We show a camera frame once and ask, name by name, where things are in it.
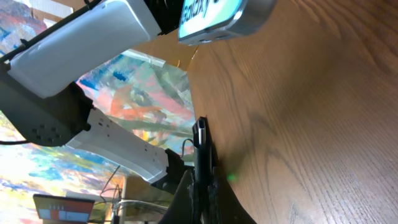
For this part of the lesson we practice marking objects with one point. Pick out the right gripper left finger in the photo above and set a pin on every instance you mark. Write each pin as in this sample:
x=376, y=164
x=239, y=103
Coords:
x=184, y=206

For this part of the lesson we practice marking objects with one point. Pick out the colourful monitor screen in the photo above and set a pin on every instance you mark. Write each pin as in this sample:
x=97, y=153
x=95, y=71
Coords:
x=58, y=209

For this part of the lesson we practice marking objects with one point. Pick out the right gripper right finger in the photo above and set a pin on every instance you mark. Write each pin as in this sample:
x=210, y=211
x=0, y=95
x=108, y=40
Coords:
x=225, y=207

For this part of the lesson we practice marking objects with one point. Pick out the Samsung Galaxy smartphone teal screen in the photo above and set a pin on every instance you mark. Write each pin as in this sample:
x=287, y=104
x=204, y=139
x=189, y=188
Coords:
x=204, y=21

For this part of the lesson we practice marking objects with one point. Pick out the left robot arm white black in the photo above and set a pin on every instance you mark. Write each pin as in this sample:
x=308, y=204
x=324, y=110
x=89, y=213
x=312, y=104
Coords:
x=41, y=98

